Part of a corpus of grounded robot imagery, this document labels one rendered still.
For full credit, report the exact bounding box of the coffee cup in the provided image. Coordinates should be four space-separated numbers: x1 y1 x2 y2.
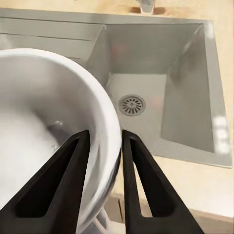
0 48 122 234

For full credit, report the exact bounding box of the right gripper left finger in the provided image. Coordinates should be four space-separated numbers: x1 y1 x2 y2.
0 130 90 234

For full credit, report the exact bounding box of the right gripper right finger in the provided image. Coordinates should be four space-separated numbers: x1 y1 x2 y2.
122 130 204 234

